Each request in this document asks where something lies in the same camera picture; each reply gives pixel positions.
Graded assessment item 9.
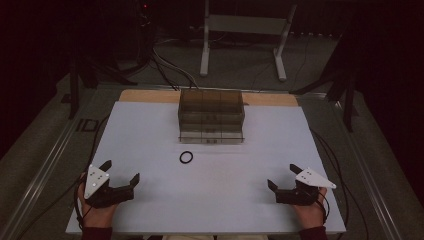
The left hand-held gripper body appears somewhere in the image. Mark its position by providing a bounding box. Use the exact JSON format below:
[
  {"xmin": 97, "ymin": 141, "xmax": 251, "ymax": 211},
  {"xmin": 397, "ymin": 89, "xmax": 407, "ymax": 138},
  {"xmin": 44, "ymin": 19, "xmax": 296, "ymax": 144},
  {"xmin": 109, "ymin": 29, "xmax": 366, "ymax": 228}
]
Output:
[{"xmin": 83, "ymin": 164, "xmax": 136, "ymax": 210}]

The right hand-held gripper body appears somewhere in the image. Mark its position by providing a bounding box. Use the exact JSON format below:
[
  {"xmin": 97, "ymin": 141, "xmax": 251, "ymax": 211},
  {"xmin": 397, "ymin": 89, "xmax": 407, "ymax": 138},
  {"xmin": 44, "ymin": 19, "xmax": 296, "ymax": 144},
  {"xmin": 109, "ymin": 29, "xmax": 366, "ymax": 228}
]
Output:
[{"xmin": 275, "ymin": 167, "xmax": 337, "ymax": 207}]

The person's right hand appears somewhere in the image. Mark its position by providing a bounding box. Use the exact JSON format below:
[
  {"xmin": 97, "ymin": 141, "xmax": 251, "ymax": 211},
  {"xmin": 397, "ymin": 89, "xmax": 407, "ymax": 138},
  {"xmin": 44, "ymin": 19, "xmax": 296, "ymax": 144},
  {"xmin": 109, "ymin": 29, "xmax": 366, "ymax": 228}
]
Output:
[{"xmin": 292, "ymin": 187, "xmax": 329, "ymax": 231}]

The person's left hand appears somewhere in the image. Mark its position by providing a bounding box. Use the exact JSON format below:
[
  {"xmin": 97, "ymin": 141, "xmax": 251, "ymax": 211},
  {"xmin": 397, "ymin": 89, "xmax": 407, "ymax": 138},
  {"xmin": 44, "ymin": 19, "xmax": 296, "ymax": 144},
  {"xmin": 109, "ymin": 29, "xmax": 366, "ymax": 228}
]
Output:
[{"xmin": 77, "ymin": 172, "xmax": 118, "ymax": 230}]

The black tripod stand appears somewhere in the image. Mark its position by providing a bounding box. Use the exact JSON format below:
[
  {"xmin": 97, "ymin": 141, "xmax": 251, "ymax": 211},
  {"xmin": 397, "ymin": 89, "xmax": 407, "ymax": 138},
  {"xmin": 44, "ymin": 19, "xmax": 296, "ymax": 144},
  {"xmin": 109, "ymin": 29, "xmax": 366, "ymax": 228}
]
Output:
[
  {"xmin": 65, "ymin": 39, "xmax": 138, "ymax": 121},
  {"xmin": 289, "ymin": 19, "xmax": 361, "ymax": 134}
]

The clear compartment organizer box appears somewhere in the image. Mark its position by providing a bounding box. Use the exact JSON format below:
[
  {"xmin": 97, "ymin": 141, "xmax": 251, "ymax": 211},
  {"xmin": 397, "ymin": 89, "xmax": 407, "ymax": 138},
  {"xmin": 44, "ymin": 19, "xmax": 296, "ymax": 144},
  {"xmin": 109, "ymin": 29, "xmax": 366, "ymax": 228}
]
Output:
[{"xmin": 177, "ymin": 88, "xmax": 246, "ymax": 145}]

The white metal stand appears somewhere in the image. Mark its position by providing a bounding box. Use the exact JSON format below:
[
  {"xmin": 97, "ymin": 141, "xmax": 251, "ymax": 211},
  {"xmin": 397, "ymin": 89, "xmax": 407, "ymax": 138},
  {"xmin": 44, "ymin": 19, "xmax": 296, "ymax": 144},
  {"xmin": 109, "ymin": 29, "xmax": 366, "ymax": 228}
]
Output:
[{"xmin": 199, "ymin": 0, "xmax": 298, "ymax": 83}]

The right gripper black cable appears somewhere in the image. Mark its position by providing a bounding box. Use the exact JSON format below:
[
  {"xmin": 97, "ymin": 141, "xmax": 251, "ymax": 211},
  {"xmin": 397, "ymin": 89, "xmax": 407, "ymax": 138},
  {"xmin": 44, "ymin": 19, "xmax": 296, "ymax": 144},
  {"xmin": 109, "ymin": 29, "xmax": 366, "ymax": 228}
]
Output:
[{"xmin": 310, "ymin": 128, "xmax": 370, "ymax": 240}]

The black rubber ring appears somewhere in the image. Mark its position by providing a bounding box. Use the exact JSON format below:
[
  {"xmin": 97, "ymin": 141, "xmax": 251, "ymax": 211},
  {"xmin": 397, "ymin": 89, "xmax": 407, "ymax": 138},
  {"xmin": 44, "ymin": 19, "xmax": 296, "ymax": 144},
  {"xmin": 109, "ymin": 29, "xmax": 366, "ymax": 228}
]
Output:
[{"xmin": 179, "ymin": 150, "xmax": 194, "ymax": 165}]

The aluminium floor rail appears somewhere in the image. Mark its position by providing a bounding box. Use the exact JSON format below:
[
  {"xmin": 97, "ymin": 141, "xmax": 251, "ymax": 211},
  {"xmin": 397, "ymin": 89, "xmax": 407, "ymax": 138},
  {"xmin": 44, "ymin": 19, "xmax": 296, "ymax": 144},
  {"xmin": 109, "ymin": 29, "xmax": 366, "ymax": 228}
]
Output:
[
  {"xmin": 333, "ymin": 99, "xmax": 406, "ymax": 240},
  {"xmin": 0, "ymin": 109, "xmax": 88, "ymax": 240}
]

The bundle of floor cables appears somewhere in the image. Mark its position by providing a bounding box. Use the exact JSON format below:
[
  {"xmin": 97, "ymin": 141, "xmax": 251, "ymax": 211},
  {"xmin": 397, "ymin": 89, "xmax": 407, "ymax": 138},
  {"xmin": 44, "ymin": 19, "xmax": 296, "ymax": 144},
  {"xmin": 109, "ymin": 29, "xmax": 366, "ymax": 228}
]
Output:
[{"xmin": 146, "ymin": 36, "xmax": 201, "ymax": 92}]

